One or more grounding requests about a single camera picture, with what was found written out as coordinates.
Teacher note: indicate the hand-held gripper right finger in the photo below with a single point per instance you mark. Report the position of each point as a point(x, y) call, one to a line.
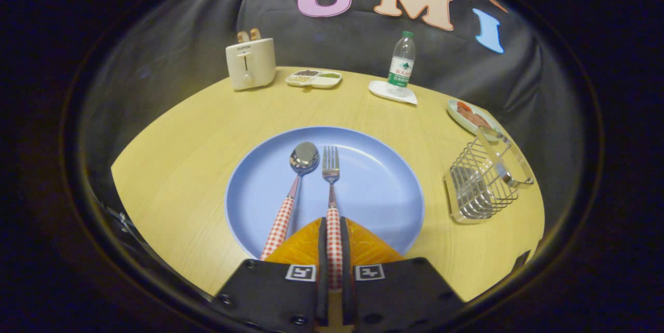
point(346, 281)

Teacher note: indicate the blue round plate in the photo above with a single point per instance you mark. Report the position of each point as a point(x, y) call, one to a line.
point(378, 193)

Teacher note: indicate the clear plastic water bottle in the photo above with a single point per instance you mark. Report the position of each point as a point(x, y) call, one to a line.
point(402, 63)

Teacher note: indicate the white square coaster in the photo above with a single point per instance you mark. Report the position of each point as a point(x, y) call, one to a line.
point(381, 89)

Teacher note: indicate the white divided condiment dish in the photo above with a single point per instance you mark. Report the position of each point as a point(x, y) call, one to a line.
point(314, 79)

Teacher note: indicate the cream toaster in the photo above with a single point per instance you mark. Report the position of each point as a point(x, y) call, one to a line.
point(251, 63)

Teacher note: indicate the red meat slices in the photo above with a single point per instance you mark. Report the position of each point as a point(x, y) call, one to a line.
point(469, 114)

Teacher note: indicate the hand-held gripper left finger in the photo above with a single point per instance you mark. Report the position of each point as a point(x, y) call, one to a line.
point(322, 271)

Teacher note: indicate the white plate with food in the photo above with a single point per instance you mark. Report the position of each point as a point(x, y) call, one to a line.
point(459, 118)

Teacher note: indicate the toasted bread slice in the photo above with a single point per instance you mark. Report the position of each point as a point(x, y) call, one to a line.
point(243, 37)
point(254, 33)

